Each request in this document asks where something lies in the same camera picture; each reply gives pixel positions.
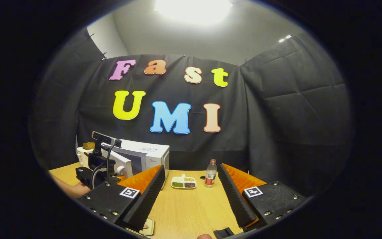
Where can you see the white microwave oven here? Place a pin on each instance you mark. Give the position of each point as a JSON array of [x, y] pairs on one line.
[[144, 156]]

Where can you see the large ceiling light panel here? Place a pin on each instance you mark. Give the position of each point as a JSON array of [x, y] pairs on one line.
[[194, 10]]

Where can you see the brown bread slice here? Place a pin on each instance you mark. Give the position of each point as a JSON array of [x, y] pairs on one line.
[[88, 146]]

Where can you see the small ceiling light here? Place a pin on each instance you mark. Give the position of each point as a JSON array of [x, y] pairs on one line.
[[285, 38]]

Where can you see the white divided dish with beans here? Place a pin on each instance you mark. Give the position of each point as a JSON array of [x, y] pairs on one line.
[[183, 182]]

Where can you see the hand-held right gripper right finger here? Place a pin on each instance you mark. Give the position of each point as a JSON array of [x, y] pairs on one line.
[[235, 199]]

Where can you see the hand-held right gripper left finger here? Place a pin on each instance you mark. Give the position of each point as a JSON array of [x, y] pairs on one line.
[[148, 199]]

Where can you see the clear bottle with red label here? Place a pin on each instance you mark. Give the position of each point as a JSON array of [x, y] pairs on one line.
[[210, 176]]

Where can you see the small white plate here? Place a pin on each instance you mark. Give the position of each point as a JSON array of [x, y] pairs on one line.
[[150, 227]]

